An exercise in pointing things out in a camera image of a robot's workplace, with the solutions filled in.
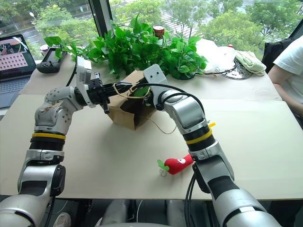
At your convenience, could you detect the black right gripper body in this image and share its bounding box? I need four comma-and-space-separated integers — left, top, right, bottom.
135, 80, 150, 90

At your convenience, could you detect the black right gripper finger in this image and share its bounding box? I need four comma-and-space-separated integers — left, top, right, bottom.
110, 81, 133, 90

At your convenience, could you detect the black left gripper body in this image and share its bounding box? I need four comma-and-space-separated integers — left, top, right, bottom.
89, 72, 111, 114

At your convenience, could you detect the brown paper bag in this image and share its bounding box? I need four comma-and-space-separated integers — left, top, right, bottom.
107, 70, 178, 136

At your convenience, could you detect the white plastic bag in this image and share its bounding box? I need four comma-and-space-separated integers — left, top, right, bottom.
195, 39, 237, 74

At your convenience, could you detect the red chili plush toy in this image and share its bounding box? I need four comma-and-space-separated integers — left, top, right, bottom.
157, 153, 194, 177

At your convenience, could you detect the large green leafy plant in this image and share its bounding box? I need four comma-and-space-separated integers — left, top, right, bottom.
44, 14, 171, 79

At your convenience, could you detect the dark plant pot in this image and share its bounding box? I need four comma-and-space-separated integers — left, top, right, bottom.
177, 70, 197, 80

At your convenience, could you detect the small green potted plant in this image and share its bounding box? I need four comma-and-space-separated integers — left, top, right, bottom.
163, 35, 209, 80

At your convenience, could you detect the black handheld controller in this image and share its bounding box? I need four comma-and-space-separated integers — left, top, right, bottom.
36, 47, 68, 74

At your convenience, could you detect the red tin can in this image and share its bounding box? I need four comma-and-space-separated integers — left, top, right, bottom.
152, 24, 166, 40

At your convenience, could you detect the small white purple cup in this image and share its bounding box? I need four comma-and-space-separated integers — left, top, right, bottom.
39, 44, 50, 57

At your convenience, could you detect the grey laptop computer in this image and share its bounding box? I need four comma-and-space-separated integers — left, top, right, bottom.
0, 34, 37, 109

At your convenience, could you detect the beige folded cloth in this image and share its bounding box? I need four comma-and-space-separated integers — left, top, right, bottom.
234, 51, 267, 77

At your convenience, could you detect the grey rounded shape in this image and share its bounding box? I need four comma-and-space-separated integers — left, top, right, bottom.
101, 200, 135, 227

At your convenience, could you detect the white shoe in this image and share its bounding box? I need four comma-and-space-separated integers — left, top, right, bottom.
54, 212, 71, 227

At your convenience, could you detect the black backpack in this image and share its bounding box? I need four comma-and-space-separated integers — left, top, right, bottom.
261, 37, 294, 74

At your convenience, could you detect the person in white shirt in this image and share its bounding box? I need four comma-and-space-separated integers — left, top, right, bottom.
267, 35, 303, 119

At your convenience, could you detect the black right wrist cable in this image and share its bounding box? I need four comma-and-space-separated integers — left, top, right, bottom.
136, 82, 206, 119

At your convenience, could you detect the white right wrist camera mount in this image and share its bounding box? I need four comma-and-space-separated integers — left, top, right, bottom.
143, 63, 169, 92

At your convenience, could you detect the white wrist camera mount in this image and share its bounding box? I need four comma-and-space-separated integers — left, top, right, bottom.
143, 63, 169, 92
75, 56, 97, 108

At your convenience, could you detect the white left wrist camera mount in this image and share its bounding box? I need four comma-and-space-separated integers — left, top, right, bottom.
75, 56, 97, 108

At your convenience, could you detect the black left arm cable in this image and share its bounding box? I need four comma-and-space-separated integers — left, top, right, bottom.
65, 55, 79, 87

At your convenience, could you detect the black window frame post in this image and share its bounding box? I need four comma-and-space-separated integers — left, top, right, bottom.
88, 0, 114, 41

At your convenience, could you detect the black coiled cable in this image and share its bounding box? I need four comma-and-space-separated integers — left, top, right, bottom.
203, 60, 253, 80

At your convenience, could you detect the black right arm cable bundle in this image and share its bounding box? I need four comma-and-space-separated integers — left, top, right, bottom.
184, 174, 198, 227

